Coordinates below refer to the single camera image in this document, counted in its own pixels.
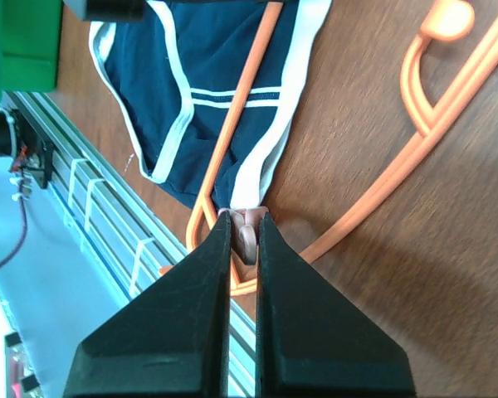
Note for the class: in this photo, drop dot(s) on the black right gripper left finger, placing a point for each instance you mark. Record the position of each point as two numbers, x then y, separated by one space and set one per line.
169 341

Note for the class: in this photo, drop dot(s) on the navy blue underwear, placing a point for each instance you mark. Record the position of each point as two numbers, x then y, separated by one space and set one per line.
174 75

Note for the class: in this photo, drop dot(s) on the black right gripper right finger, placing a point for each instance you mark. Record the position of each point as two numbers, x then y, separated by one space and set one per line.
311 341

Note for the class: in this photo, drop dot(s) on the orange plastic hanger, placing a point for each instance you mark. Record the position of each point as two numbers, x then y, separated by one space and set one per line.
446 21

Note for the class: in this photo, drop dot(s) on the green plastic tray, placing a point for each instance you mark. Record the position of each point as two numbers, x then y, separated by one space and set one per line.
30 33

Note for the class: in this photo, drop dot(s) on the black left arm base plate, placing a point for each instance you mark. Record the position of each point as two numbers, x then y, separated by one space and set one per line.
32 149

